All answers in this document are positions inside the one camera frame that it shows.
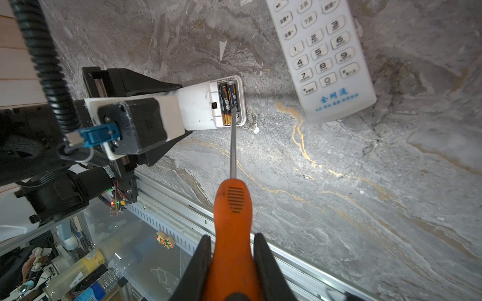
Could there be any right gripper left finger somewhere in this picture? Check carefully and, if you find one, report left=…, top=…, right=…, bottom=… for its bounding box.
left=169, top=235, right=212, bottom=301

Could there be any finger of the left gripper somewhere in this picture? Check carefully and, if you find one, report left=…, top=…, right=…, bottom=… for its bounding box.
left=82, top=66, right=183, bottom=98

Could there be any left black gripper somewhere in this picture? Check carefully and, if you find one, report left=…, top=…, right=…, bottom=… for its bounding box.
left=1, top=104, right=192, bottom=226

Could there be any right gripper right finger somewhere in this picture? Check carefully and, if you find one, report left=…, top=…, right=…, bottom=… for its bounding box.
left=254, top=233, right=297, bottom=301

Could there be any orange handle screwdriver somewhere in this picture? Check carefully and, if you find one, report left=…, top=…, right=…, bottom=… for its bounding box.
left=203, top=109, right=264, bottom=300

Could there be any white air conditioner remote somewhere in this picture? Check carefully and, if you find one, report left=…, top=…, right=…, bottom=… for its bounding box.
left=169, top=75, right=247, bottom=131

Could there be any long white TV remote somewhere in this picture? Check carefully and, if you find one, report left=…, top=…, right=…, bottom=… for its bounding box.
left=266, top=0, right=377, bottom=123

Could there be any black gold AA battery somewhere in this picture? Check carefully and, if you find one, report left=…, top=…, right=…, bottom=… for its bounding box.
left=218, top=83, right=232, bottom=126

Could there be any blue silver AA battery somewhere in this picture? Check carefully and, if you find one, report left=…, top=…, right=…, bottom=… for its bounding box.
left=227, top=80, right=240, bottom=112

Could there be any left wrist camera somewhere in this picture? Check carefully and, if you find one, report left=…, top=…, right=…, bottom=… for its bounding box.
left=85, top=94, right=188, bottom=161

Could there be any black corrugated cable conduit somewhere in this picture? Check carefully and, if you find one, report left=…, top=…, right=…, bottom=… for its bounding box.
left=8, top=0, right=114, bottom=168

